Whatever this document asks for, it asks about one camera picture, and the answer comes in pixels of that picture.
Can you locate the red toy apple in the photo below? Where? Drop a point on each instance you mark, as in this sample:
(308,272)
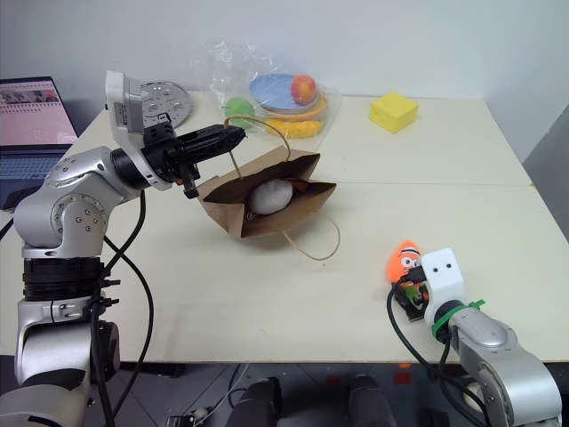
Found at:
(303,88)

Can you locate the green toy fruit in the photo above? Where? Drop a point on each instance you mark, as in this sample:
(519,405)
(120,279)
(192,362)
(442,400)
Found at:
(238,109)

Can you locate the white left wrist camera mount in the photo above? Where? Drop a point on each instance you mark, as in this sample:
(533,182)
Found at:
(126,104)

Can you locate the yellow sponge block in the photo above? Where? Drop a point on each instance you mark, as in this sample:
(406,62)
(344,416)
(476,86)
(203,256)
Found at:
(393,111)

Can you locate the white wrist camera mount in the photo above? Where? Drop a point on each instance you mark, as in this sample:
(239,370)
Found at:
(444,280)
(126,104)

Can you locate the clear plastic bag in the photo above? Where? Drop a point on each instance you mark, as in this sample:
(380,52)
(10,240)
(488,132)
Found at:
(231,66)

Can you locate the orange clownfish plush toy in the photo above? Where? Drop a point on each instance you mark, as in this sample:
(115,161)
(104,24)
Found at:
(397,262)

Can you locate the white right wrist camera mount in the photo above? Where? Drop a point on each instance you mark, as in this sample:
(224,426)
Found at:
(444,280)

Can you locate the dark rounded shape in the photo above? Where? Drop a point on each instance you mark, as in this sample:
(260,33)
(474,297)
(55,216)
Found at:
(262,400)

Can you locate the brown paper bag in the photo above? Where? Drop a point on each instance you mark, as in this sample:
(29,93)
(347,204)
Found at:
(275,222)

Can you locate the white plush toy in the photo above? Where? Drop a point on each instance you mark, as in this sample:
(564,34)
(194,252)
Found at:
(270,197)

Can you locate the orange plate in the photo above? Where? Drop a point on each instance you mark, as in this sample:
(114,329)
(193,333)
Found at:
(322,107)

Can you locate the perforated silver metal disc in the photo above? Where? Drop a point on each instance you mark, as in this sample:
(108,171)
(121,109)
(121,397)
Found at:
(166,100)

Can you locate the open laptop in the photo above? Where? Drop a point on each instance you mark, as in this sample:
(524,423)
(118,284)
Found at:
(31,133)

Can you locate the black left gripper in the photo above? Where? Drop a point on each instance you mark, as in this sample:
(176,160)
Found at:
(166,153)

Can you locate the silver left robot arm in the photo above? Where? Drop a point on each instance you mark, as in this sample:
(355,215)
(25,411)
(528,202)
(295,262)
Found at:
(66,213)

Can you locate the blue plate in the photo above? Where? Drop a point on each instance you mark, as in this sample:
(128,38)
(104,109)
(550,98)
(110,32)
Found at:
(271,91)

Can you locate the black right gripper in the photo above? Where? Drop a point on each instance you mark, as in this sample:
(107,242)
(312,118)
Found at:
(413,298)

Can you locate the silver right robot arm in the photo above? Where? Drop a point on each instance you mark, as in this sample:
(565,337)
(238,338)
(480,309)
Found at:
(502,356)

